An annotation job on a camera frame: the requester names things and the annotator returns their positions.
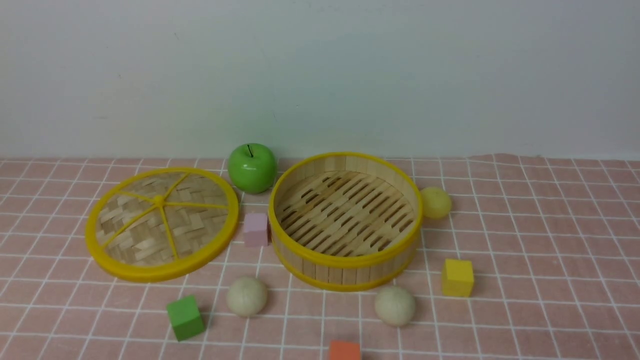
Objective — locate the green cube block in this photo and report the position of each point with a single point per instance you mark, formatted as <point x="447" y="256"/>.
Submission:
<point x="185" y="318"/>

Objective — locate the pink checkered tablecloth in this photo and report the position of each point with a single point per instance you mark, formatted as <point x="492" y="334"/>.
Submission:
<point x="554" y="246"/>

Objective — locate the yellow cube block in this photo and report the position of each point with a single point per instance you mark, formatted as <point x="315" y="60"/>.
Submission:
<point x="457" y="278"/>

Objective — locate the white bun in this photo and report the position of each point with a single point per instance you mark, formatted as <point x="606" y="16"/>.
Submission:
<point x="395" y="306"/>
<point x="247" y="296"/>

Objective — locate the bamboo steamer tray yellow rim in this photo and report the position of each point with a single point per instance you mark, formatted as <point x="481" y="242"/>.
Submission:
<point x="345" y="221"/>

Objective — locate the woven bamboo steamer lid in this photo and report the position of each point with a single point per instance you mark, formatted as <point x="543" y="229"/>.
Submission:
<point x="162" y="224"/>

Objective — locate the green apple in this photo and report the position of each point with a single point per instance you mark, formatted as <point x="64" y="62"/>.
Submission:
<point x="252" y="168"/>

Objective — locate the orange cube block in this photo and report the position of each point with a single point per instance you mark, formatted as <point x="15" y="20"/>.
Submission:
<point x="344" y="350"/>

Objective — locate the pink cube block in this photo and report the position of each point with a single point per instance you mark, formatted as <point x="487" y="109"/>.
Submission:
<point x="255" y="231"/>

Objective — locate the yellow bun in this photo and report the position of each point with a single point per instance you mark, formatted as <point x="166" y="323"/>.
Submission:
<point x="437" y="203"/>

